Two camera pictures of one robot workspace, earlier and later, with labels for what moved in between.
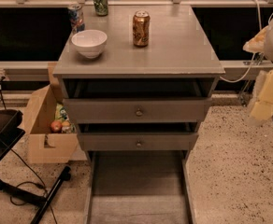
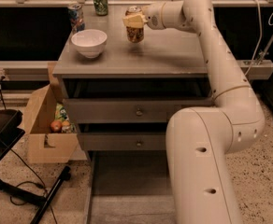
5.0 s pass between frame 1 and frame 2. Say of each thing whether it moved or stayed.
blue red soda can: stayed
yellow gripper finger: moved
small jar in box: stayed
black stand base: stayed
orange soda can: moved
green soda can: stayed
